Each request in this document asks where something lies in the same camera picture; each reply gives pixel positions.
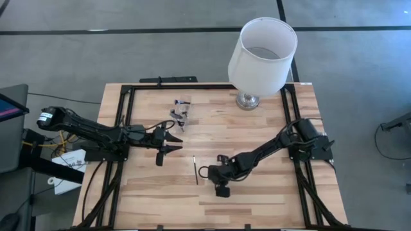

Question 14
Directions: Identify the black computer mouse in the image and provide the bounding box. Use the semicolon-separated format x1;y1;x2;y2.
0;212;21;231

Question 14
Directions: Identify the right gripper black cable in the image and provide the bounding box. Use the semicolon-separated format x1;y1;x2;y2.
198;165;211;180

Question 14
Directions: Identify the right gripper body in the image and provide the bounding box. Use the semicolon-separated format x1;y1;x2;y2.
207;162;232;187

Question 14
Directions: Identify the black floor cable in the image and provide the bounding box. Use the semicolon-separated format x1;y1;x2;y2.
374;123;411;161

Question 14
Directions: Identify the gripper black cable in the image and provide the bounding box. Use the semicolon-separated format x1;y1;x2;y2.
121;119;177;133
198;165;211;180

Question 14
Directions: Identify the black bar device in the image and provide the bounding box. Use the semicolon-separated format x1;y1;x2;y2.
139;76;198;84

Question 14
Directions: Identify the thin dark cosmetic pencil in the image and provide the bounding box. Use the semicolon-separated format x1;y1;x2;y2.
192;155;199;186

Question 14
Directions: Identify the black stand leg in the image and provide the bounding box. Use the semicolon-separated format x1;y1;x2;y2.
380;111;411;132

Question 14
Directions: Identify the yellow cable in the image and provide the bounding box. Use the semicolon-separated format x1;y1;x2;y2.
21;133;78;153

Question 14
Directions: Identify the white paper sheet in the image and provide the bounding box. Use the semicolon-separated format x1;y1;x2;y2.
48;149;88;196

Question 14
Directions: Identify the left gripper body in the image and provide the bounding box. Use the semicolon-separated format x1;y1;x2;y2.
128;125;159;149

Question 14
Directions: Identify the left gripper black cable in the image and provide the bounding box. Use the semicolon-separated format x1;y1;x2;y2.
121;119;177;133

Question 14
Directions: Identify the black aluminium table frame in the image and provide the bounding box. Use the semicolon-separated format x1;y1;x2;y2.
76;83;348;231

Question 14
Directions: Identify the fluffy grey makeup brush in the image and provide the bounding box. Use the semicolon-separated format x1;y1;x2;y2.
170;108;189;120

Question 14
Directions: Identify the laptop screen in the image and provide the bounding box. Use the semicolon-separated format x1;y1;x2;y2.
0;92;30;123

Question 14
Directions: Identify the silver table lamp white shade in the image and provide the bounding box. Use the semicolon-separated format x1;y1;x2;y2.
227;17;299;112

